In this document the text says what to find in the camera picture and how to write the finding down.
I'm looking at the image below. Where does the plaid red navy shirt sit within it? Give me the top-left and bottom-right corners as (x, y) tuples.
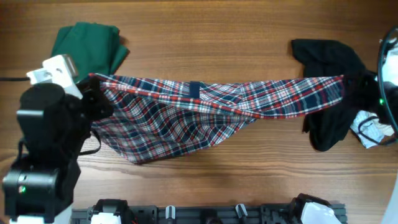
(93, 75), (335, 164)

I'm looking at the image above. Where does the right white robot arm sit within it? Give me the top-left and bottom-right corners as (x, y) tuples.
(345, 26), (397, 146)

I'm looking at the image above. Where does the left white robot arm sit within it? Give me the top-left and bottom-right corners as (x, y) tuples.
(2, 54), (113, 223)

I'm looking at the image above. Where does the white crumpled garment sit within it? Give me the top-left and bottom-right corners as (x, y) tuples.
(350, 111), (394, 149)

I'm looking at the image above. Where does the black garment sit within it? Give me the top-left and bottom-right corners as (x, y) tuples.
(291, 39), (374, 152)

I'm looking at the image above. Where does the folded green cloth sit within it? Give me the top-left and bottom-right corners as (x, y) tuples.
(51, 22), (129, 83)

